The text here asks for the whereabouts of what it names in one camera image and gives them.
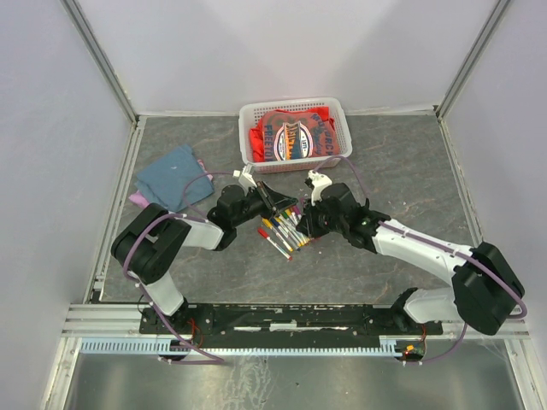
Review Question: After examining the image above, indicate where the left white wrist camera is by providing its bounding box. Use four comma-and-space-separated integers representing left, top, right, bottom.
232, 164, 257, 191

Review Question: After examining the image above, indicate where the red cap marker pen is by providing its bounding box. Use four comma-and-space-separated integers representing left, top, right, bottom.
257, 228, 292, 261

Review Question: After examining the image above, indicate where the blue cap marker pen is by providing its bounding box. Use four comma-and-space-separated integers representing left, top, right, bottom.
273, 218, 305, 247

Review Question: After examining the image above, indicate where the blue folded cloth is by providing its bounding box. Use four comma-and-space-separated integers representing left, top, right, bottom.
134, 144, 214, 212

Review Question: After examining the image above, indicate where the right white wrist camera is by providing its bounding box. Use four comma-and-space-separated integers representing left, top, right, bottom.
304, 170, 332, 206

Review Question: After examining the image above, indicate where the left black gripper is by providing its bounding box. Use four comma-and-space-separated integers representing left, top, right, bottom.
232, 180, 299, 227

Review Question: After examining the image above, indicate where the orange printed t-shirt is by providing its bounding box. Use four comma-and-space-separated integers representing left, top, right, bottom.
249, 107, 340, 162

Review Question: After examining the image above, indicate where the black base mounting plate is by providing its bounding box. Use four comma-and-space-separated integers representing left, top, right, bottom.
138, 302, 444, 346

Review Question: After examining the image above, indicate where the white plastic basket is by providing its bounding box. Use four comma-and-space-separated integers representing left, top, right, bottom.
238, 97, 353, 173

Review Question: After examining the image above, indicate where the yellow cap marker pen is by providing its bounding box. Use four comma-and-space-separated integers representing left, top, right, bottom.
262, 218, 300, 251

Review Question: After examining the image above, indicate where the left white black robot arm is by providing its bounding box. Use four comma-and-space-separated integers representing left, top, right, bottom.
110, 181, 297, 333

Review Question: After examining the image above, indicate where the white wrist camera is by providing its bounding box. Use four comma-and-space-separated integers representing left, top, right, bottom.
232, 164, 257, 191
304, 170, 332, 206

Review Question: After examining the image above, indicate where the pink folded cloth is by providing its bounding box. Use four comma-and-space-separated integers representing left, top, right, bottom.
128, 159, 207, 209

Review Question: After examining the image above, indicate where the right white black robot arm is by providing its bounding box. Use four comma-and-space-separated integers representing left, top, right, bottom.
297, 174, 527, 336

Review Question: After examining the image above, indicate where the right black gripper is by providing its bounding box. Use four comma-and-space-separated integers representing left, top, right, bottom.
296, 196, 346, 238

